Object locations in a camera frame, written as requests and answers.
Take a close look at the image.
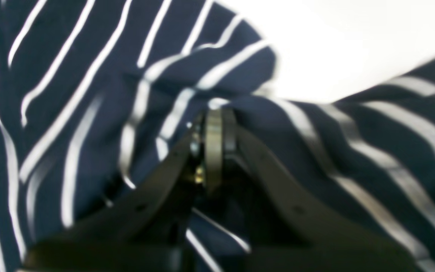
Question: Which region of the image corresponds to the navy white striped t-shirt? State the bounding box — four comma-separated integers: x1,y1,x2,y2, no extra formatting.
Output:
0,0,435,272

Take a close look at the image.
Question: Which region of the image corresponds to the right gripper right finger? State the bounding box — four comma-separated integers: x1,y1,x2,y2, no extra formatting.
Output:
220,109,415,272

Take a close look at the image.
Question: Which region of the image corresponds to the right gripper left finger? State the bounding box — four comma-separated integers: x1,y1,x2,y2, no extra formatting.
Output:
21,110,224,272

